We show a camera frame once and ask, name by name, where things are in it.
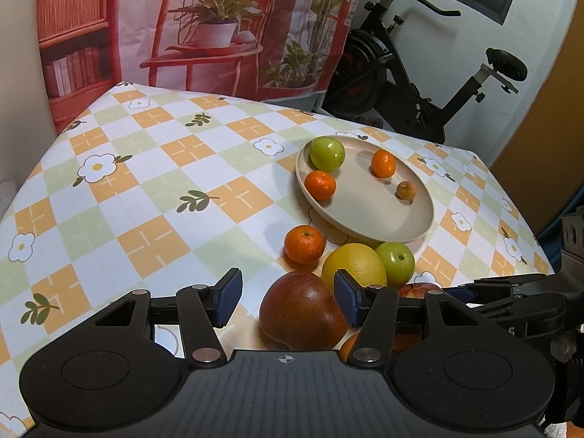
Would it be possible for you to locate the green apple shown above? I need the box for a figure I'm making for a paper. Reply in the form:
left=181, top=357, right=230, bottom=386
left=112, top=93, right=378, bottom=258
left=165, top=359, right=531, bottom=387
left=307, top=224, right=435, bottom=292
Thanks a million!
left=310, top=136, right=346, bottom=173
left=375, top=242, right=415, bottom=280

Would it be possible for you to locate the yellow citrus fruit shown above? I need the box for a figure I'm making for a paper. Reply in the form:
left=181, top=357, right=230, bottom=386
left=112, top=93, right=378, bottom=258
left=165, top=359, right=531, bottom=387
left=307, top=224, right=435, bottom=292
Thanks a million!
left=322, top=243, right=388, bottom=302

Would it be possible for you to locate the beige round plate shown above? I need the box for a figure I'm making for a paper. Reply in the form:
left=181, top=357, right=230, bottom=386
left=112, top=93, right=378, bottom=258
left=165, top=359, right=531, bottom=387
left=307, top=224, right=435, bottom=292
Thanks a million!
left=295, top=134, right=435, bottom=243

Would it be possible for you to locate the red yellow apple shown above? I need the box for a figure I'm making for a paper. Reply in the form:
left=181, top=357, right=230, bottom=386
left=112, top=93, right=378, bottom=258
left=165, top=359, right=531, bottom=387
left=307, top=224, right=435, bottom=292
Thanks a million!
left=396, top=282, right=445, bottom=303

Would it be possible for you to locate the black exercise bike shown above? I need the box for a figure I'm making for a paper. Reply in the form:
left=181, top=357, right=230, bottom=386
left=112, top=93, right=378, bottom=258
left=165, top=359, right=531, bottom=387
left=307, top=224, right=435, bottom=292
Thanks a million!
left=322, top=0, right=529, bottom=144

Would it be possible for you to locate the pink printed room backdrop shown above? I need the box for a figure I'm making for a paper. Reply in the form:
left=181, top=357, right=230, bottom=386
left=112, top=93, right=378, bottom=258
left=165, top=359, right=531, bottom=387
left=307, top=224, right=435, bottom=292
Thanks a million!
left=36, top=0, right=372, bottom=133

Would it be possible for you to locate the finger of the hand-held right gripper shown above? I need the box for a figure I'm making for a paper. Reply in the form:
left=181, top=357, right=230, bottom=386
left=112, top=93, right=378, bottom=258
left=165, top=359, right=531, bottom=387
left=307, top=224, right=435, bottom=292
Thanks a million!
left=445, top=274, right=548, bottom=304

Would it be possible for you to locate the orange tangerine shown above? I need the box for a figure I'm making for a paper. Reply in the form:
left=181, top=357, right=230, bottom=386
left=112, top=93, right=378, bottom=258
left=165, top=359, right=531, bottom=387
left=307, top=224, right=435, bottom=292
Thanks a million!
left=370, top=150, right=396, bottom=178
left=304, top=170, right=337, bottom=201
left=284, top=225, right=326, bottom=265
left=339, top=331, right=361, bottom=361

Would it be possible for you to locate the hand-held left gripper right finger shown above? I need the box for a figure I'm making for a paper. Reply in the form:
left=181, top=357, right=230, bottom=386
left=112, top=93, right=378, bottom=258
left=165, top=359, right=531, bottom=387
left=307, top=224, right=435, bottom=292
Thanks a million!
left=333, top=270, right=487, bottom=368

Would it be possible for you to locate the checked floral tablecloth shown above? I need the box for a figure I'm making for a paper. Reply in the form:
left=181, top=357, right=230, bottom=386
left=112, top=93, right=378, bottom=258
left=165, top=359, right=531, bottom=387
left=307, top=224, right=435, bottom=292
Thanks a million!
left=0, top=81, right=555, bottom=425

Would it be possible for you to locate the wooden door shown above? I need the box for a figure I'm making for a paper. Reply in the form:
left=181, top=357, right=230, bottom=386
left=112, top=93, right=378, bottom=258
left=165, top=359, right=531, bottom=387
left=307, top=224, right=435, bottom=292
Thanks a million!
left=488, top=23, right=584, bottom=233

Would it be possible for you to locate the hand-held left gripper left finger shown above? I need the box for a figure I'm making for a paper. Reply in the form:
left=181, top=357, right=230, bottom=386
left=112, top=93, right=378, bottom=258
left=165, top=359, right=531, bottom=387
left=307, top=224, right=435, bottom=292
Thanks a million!
left=91, top=268, right=242, bottom=368

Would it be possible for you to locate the dark red apple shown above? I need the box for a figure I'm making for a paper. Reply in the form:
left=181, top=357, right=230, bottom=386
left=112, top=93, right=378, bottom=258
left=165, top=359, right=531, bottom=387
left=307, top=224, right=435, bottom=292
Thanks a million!
left=259, top=271, right=348, bottom=350

